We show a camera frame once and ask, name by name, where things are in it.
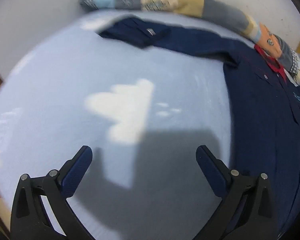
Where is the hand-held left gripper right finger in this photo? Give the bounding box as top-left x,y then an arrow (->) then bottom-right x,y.
190,145 -> 278,240

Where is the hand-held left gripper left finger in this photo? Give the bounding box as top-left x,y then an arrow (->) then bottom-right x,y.
10,145 -> 95,240

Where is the navy blue jacket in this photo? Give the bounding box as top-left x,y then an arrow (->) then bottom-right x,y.
97,16 -> 300,235

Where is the light blue cloud-print bed sheet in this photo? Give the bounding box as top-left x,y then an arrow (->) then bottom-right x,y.
0,12 -> 285,240

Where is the patchwork quilt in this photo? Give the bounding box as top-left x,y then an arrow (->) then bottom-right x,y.
80,0 -> 300,93

